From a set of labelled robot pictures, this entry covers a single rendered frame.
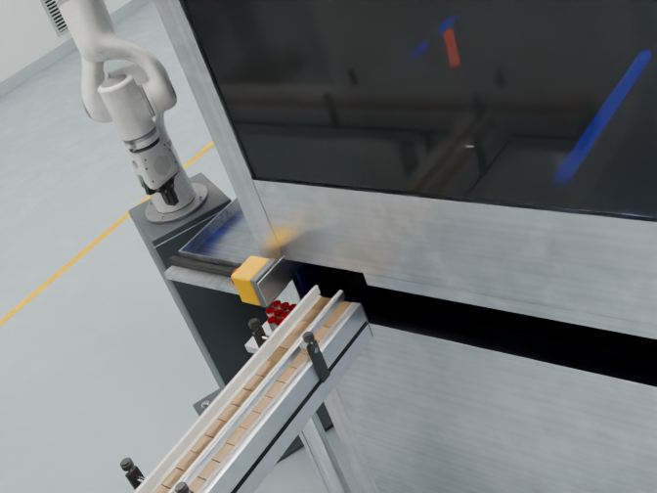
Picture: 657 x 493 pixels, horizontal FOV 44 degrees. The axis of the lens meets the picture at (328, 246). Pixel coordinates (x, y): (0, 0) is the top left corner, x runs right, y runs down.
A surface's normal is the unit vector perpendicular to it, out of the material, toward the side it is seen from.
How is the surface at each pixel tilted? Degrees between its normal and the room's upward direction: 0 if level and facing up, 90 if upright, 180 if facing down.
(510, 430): 90
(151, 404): 0
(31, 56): 90
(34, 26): 90
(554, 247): 90
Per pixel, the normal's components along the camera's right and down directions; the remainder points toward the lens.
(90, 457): -0.29, -0.79
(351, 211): -0.55, 0.60
